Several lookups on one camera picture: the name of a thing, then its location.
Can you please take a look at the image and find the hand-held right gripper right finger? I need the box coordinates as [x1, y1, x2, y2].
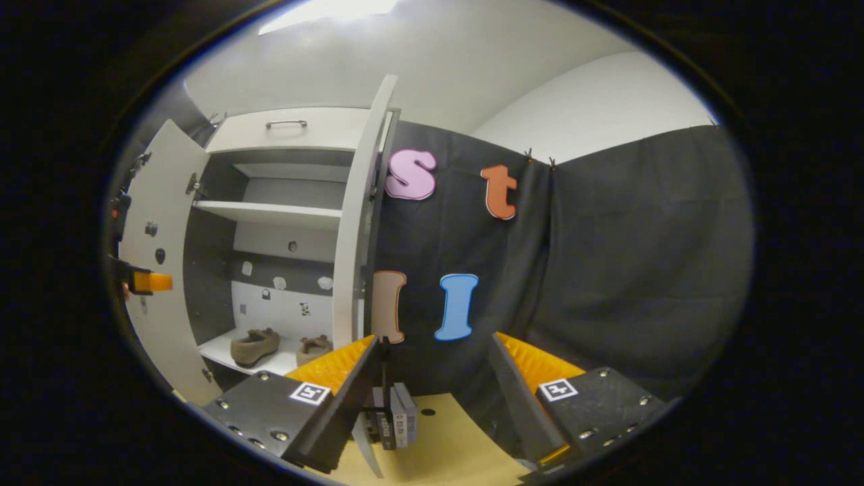
[489, 332, 668, 472]

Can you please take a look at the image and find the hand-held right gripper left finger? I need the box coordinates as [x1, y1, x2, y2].
[202, 335, 382, 475]

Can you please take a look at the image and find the brown fuzzy shoe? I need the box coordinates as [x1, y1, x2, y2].
[229, 328, 281, 369]
[295, 335, 334, 368]

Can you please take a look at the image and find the white shoe cabinet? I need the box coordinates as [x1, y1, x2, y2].
[182, 105, 404, 399]

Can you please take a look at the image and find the white cabinet shelf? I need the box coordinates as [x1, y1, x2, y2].
[197, 328, 335, 377]
[192, 200, 344, 231]

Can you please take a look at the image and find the white cabinet drawer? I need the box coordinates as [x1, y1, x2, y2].
[205, 107, 394, 153]

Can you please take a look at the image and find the grey box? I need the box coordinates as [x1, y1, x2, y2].
[391, 382, 419, 447]

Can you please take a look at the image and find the black backdrop cloth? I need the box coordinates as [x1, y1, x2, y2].
[533, 124, 755, 400]
[368, 121, 556, 400]

